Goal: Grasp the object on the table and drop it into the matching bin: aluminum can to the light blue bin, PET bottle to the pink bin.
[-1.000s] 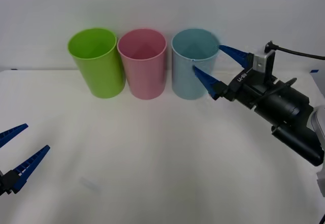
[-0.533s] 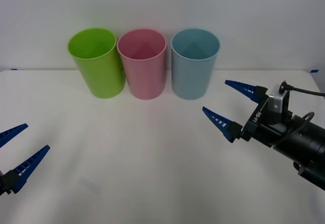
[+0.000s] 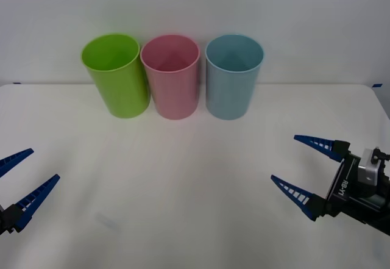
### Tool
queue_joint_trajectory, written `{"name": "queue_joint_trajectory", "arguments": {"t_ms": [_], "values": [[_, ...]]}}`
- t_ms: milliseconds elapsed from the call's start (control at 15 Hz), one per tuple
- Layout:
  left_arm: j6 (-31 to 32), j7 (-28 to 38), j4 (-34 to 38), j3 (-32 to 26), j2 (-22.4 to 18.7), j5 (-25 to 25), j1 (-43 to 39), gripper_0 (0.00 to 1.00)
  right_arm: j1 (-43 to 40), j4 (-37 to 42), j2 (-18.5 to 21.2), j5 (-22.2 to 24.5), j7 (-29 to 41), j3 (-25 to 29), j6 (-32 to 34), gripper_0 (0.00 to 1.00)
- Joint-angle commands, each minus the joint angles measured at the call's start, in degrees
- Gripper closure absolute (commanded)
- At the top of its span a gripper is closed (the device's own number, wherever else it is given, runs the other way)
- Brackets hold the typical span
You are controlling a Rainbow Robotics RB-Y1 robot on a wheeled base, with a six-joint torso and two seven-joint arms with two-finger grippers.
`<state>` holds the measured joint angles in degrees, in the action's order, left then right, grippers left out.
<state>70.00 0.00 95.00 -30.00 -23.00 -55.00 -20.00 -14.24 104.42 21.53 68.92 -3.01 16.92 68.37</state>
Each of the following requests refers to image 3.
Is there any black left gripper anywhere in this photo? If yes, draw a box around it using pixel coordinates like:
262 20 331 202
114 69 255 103
0 148 61 237

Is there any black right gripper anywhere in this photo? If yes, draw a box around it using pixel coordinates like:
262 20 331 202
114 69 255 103
270 134 390 237

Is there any pale blue plastic bin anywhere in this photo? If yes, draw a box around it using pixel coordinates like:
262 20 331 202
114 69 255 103
205 34 264 121

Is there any yellow-green plastic bin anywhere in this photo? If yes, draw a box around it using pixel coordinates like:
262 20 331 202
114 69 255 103
80 32 151 119

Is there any pink plastic bin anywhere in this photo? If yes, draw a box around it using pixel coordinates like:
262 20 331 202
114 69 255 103
140 34 201 120

